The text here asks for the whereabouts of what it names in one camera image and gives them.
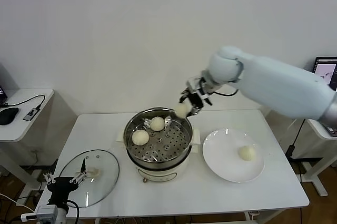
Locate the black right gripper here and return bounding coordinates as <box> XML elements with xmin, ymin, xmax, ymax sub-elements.
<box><xmin>179</xmin><ymin>89</ymin><xmax>213</xmax><ymax>117</ymax></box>

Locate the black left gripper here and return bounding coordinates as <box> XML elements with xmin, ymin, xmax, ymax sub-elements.
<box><xmin>42</xmin><ymin>158</ymin><xmax>88</xmax><ymax>205</ymax></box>

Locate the white steamed baozi bun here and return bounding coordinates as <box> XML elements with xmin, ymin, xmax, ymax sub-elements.
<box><xmin>131</xmin><ymin>130</ymin><xmax>150</xmax><ymax>147</ymax></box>
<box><xmin>174</xmin><ymin>103</ymin><xmax>189</xmax><ymax>119</ymax></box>
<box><xmin>238</xmin><ymin>145</ymin><xmax>256</xmax><ymax>162</ymax></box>
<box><xmin>150</xmin><ymin>116</ymin><xmax>166</xmax><ymax>132</ymax></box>

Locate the round glass pot lid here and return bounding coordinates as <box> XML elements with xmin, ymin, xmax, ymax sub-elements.
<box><xmin>57</xmin><ymin>149</ymin><xmax>121</xmax><ymax>208</ymax></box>

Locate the stainless steel steamer basket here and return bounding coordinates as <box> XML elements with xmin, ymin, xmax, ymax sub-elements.
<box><xmin>123</xmin><ymin>106</ymin><xmax>194</xmax><ymax>169</ymax></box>

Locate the white side desk with mouse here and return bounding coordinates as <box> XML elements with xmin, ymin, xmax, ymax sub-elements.
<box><xmin>0</xmin><ymin>88</ymin><xmax>55</xmax><ymax>192</ymax></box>

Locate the large white plate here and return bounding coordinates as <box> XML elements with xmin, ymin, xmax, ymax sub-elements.
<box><xmin>202</xmin><ymin>128</ymin><xmax>265</xmax><ymax>183</ymax></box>

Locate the grey usb hub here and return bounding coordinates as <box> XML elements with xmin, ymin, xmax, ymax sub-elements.
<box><xmin>22</xmin><ymin>108</ymin><xmax>38</xmax><ymax>122</ymax></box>

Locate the white electric cooking pot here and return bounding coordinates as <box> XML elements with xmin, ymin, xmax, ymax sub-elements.
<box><xmin>115</xmin><ymin>129</ymin><xmax>201</xmax><ymax>184</ymax></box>

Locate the black computer mouse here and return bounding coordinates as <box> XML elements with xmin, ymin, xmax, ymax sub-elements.
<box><xmin>0</xmin><ymin>107</ymin><xmax>19</xmax><ymax>126</ymax></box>

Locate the black open laptop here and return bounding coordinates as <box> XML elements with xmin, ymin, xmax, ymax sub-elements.
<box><xmin>0</xmin><ymin>62</ymin><xmax>8</xmax><ymax>106</ymax></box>

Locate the white side desk with label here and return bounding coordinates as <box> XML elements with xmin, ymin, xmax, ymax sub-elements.
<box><xmin>300</xmin><ymin>118</ymin><xmax>337</xmax><ymax>197</ymax></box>

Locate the grey open laptop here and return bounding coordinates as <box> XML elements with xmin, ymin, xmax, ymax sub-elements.
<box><xmin>313</xmin><ymin>56</ymin><xmax>337</xmax><ymax>138</ymax></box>

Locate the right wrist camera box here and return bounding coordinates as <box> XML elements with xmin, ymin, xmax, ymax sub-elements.
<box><xmin>185</xmin><ymin>75</ymin><xmax>209</xmax><ymax>93</ymax></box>

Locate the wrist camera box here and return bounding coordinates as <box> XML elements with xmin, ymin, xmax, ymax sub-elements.
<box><xmin>185</xmin><ymin>75</ymin><xmax>209</xmax><ymax>93</ymax></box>
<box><xmin>21</xmin><ymin>204</ymin><xmax>59</xmax><ymax>222</ymax></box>

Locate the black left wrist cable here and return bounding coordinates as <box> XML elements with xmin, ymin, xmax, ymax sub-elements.
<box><xmin>65</xmin><ymin>200</ymin><xmax>81</xmax><ymax>221</ymax></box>

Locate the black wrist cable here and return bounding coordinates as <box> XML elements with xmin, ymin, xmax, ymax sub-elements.
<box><xmin>213</xmin><ymin>88</ymin><xmax>240</xmax><ymax>97</ymax></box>
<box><xmin>65</xmin><ymin>200</ymin><xmax>81</xmax><ymax>221</ymax></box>

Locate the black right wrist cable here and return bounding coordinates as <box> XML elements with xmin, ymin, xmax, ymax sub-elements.
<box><xmin>213</xmin><ymin>88</ymin><xmax>240</xmax><ymax>97</ymax></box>

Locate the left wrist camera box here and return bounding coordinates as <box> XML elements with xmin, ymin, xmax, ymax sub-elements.
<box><xmin>21</xmin><ymin>204</ymin><xmax>59</xmax><ymax>222</ymax></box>

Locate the white floor cable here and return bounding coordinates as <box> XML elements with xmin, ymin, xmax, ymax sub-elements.
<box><xmin>0</xmin><ymin>193</ymin><xmax>35</xmax><ymax>213</ymax></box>

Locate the black usb hub cable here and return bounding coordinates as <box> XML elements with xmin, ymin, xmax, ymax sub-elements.
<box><xmin>0</xmin><ymin>94</ymin><xmax>46</xmax><ymax>111</ymax></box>

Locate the black power adapter cable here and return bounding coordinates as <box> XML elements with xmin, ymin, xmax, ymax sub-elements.
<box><xmin>285</xmin><ymin>119</ymin><xmax>308</xmax><ymax>159</ymax></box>

